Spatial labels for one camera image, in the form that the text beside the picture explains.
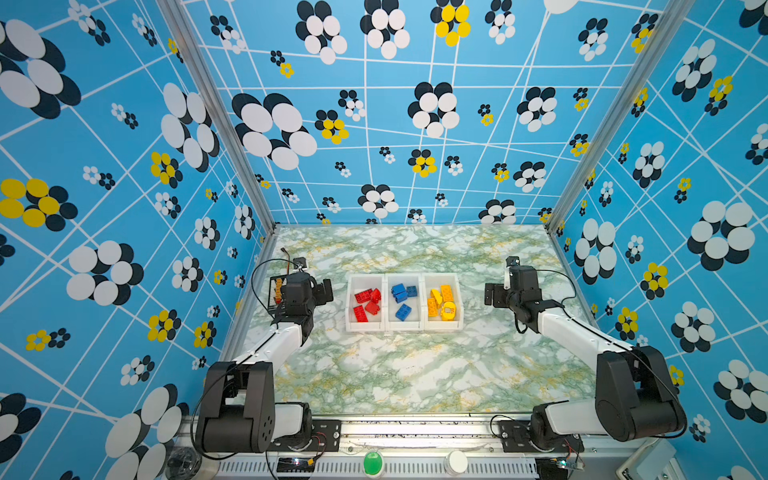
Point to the left circuit board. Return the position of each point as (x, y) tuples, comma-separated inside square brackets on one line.
[(287, 465)]

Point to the circuit board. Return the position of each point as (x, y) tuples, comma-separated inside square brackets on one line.
[(556, 468), (287, 465)]

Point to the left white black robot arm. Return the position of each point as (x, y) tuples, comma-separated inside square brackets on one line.
[(238, 411)]

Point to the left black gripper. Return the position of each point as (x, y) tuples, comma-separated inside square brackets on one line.
[(320, 298)]

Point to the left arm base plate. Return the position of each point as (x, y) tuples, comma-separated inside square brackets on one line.
[(325, 436)]

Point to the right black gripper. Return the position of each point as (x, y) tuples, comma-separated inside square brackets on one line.
[(498, 293)]

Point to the white three-compartment container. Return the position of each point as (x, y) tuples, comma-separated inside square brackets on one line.
[(418, 321)]

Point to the black box with orange parts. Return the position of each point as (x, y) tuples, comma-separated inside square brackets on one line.
[(275, 293)]

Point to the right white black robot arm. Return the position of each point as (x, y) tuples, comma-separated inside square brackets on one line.
[(634, 394)]

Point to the white push button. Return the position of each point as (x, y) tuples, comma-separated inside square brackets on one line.
[(456, 463)]

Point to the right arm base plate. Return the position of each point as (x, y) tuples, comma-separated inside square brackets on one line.
[(515, 438)]

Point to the clear tape roll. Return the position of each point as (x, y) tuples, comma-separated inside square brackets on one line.
[(183, 464)]

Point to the green push button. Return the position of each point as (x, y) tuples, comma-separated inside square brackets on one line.
[(373, 465)]

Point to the grey box front right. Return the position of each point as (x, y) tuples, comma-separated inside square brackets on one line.
[(656, 460)]

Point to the right circuit board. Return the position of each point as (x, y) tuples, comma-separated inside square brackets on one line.
[(556, 468)]

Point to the blue lego brick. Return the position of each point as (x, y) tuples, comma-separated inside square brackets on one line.
[(403, 312)]

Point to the small red lego front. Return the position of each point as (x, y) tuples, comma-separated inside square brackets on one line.
[(372, 307)]

